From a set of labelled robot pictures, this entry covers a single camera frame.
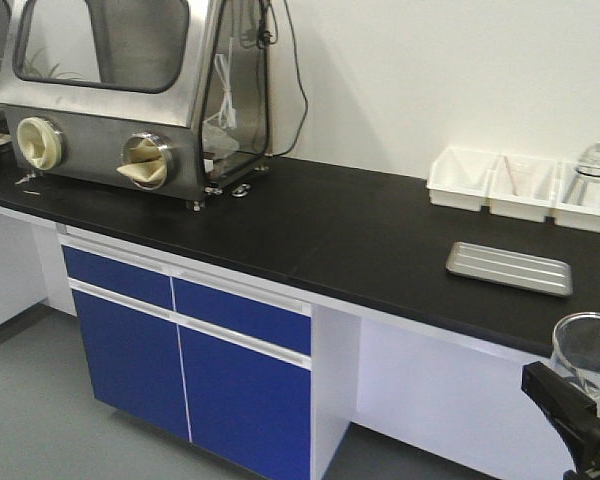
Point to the black wire tripod stand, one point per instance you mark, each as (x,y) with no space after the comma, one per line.
(579,185)

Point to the white bin left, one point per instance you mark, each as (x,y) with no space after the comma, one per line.
(460,178)

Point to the silver metal tray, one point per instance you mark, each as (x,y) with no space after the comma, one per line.
(514,269)

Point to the stainless steel glove box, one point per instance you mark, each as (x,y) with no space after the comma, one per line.
(165,97)

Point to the glass alcohol lamp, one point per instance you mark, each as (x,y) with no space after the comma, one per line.
(588,164)

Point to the white bin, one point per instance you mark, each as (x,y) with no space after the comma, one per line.
(536,180)
(460,178)
(585,217)

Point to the clear glass beaker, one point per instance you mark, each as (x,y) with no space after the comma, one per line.
(576,352)

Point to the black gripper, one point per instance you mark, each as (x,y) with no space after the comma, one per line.
(572,413)

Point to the blue lab cabinet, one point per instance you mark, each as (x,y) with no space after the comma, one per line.
(227,372)

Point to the white bin middle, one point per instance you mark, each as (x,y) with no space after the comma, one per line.
(536,180)

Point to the white bin right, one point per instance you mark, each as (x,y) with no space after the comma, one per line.
(585,217)

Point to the pink stirring rod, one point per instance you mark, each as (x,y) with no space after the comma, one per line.
(511,174)

